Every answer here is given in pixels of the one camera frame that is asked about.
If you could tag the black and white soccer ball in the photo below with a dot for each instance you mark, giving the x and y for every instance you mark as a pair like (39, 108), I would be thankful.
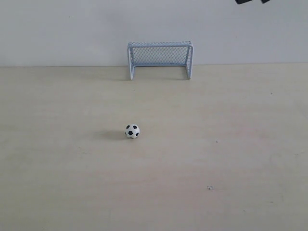
(132, 131)

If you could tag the light blue mini soccer goal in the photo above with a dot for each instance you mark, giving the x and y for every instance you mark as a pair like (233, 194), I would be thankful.
(152, 54)

